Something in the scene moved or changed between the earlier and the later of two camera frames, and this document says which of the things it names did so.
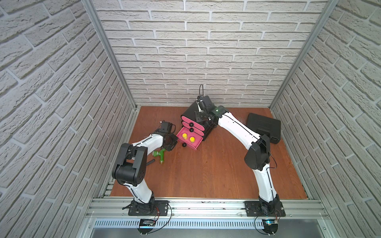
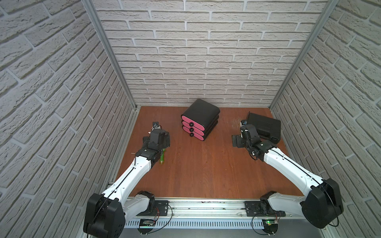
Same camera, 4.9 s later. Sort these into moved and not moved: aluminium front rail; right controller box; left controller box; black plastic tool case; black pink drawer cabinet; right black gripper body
Moved: black pink drawer cabinet; right black gripper body
Not moved: aluminium front rail; right controller box; left controller box; black plastic tool case
